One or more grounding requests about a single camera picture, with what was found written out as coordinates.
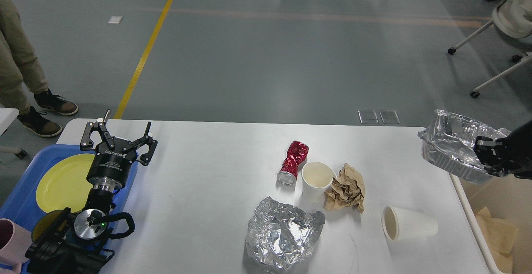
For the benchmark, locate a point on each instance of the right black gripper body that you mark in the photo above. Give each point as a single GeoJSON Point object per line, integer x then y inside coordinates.
{"type": "Point", "coordinates": [508, 157]}

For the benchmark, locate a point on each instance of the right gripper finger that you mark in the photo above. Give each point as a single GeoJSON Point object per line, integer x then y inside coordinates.
{"type": "Point", "coordinates": [483, 148]}

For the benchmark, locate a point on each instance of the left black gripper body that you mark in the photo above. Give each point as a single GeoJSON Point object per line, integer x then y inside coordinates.
{"type": "Point", "coordinates": [113, 164]}

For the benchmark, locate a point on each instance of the aluminium foil tray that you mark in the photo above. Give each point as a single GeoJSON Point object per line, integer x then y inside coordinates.
{"type": "Point", "coordinates": [448, 143]}

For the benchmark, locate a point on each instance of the yellow plate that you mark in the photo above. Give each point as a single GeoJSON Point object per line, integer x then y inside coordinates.
{"type": "Point", "coordinates": [65, 184]}

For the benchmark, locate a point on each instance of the pink mug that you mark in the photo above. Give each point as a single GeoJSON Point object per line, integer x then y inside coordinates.
{"type": "Point", "coordinates": [14, 243]}

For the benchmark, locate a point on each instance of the brown paper bag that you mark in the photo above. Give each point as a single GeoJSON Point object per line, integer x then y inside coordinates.
{"type": "Point", "coordinates": [500, 235]}

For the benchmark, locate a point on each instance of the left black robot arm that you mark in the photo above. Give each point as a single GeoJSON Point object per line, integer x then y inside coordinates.
{"type": "Point", "coordinates": [67, 242]}

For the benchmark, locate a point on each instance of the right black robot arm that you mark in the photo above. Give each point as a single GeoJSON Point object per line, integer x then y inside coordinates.
{"type": "Point", "coordinates": [525, 133]}

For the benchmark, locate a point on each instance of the beige plastic bin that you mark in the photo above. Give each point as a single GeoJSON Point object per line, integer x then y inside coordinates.
{"type": "Point", "coordinates": [507, 198]}

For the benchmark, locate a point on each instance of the white side table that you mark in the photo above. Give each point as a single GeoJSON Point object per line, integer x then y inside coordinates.
{"type": "Point", "coordinates": [7, 116]}

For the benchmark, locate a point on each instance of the blue plastic tray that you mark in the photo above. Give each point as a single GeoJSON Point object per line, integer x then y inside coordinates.
{"type": "Point", "coordinates": [21, 206]}

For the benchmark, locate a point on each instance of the person in khaki trousers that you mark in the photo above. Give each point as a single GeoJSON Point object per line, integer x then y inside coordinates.
{"type": "Point", "coordinates": [20, 66]}

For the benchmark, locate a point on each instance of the floor socket plate right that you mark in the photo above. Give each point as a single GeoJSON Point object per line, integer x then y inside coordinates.
{"type": "Point", "coordinates": [389, 117]}

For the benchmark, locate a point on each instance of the floor socket plate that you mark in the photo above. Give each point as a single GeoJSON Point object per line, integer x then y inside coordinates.
{"type": "Point", "coordinates": [368, 117]}
{"type": "Point", "coordinates": [389, 117]}

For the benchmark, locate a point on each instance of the tipped white paper cup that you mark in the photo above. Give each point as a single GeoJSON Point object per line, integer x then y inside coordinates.
{"type": "Point", "coordinates": [400, 223]}

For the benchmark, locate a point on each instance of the floor socket plate left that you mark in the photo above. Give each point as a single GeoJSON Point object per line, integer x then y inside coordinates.
{"type": "Point", "coordinates": [368, 117]}

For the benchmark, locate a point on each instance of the white floor marker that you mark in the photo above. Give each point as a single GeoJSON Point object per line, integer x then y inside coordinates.
{"type": "Point", "coordinates": [115, 20]}

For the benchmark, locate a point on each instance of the white office chair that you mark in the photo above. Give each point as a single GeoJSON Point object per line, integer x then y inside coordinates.
{"type": "Point", "coordinates": [512, 20]}

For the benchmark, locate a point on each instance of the crumpled brown paper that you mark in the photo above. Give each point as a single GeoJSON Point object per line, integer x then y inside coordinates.
{"type": "Point", "coordinates": [347, 190]}

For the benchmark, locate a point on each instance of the crushed red can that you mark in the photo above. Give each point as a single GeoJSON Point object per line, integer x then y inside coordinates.
{"type": "Point", "coordinates": [296, 154]}

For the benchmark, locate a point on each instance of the crumpled aluminium foil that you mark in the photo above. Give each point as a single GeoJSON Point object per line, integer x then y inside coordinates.
{"type": "Point", "coordinates": [281, 235]}

